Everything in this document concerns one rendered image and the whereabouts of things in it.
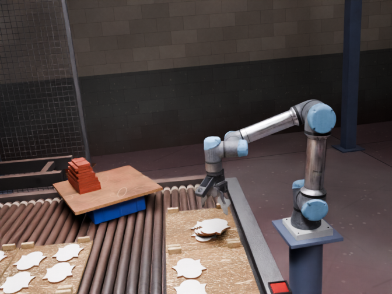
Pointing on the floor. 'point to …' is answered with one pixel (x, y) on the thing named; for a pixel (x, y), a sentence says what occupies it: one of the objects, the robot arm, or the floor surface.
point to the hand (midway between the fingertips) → (213, 212)
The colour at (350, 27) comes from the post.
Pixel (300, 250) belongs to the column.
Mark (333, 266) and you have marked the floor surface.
